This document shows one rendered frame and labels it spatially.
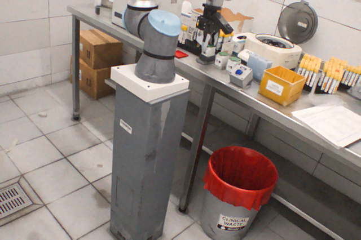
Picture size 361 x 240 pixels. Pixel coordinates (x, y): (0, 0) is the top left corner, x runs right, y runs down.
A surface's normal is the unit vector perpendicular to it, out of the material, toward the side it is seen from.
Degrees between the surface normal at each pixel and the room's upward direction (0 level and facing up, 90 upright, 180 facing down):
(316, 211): 0
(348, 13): 90
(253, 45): 90
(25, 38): 90
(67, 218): 0
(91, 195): 0
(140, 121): 90
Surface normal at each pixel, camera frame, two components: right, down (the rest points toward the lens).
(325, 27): -0.69, 0.29
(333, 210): 0.14, -0.84
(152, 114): 0.71, 0.46
